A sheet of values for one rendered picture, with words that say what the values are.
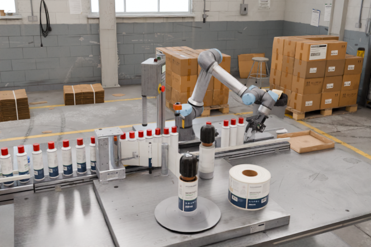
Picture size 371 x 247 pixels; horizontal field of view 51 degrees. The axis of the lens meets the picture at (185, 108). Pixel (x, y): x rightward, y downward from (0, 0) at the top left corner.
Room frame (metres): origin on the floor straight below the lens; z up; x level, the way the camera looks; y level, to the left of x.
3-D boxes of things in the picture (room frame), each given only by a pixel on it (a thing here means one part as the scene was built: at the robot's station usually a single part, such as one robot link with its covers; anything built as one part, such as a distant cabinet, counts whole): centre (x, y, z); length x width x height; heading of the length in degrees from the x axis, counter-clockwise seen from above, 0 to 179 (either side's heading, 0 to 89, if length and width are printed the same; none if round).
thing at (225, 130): (2.34, -0.26, 0.98); 0.05 x 0.05 x 0.20
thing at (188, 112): (2.60, 0.01, 1.03); 0.13 x 0.12 x 0.14; 152
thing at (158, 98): (2.32, 0.15, 1.16); 0.04 x 0.04 x 0.67; 23
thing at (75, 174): (2.21, 0.06, 0.86); 1.65 x 0.08 x 0.04; 113
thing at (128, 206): (1.75, 0.00, 0.86); 0.80 x 0.67 x 0.05; 113
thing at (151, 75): (2.24, 0.19, 1.38); 0.17 x 0.10 x 0.19; 168
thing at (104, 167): (1.96, 0.41, 1.01); 0.14 x 0.13 x 0.26; 113
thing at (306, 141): (2.60, -0.86, 0.85); 0.30 x 0.26 x 0.04; 113
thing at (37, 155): (1.90, 0.78, 0.98); 0.05 x 0.05 x 0.20
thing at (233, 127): (2.37, -0.31, 0.98); 0.05 x 0.05 x 0.20
